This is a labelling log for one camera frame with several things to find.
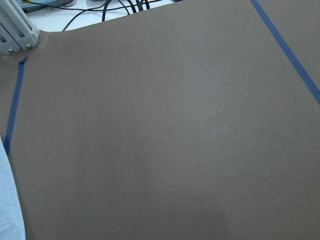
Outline light blue button-up shirt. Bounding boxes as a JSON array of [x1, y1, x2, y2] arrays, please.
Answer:
[[0, 143, 26, 240]]

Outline aluminium frame post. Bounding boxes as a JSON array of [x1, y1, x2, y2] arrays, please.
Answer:
[[0, 0, 40, 55]]

